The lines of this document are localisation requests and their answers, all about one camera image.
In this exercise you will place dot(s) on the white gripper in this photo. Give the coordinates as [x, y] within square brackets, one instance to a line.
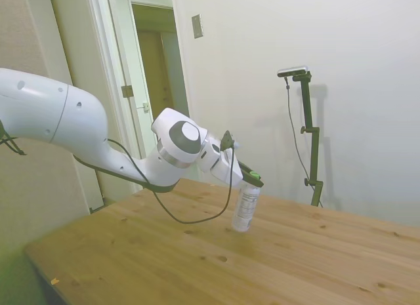
[226, 169]

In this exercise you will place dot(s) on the white bottle with green cap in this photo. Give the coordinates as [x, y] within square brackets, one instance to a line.
[245, 206]

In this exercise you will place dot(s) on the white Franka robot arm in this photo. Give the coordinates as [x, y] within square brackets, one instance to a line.
[49, 105]

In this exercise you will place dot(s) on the brown wooden door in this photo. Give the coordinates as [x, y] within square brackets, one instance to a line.
[154, 72]

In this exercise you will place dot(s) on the metal door latch plate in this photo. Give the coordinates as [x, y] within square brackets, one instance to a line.
[127, 91]

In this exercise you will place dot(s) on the white open door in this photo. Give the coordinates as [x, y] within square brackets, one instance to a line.
[118, 55]

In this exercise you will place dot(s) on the white door with round knob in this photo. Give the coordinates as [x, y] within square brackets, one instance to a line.
[75, 39]

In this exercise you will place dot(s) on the small orange scrap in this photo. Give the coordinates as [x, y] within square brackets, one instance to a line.
[54, 280]

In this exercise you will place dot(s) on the black camera stand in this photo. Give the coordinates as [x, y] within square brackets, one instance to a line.
[308, 111]

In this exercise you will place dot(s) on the grey exterior camera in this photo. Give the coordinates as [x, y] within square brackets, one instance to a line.
[293, 71]

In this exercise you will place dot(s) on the grey wall switch plate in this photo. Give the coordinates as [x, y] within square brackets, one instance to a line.
[197, 26]

